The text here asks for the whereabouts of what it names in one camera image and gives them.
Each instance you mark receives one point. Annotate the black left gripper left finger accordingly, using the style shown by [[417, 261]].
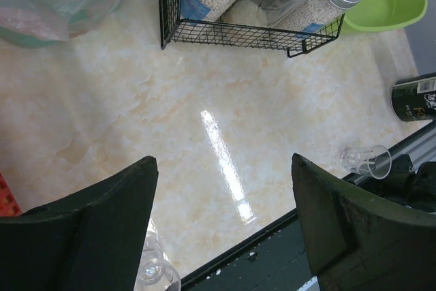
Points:
[[89, 240]]

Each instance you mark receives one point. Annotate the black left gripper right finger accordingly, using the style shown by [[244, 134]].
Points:
[[358, 240]]

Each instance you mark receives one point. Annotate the small glass bowl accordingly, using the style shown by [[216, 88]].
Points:
[[374, 161]]

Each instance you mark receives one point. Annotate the clear glass front left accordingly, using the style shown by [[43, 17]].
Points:
[[155, 271]]

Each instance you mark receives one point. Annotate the red plastic basket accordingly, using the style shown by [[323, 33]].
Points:
[[8, 204]]

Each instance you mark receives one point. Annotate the dark jar at right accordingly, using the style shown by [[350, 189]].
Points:
[[413, 99]]

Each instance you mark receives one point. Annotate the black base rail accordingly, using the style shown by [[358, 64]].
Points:
[[275, 257]]

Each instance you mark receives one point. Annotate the black wire rack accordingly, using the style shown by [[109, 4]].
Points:
[[175, 29]]

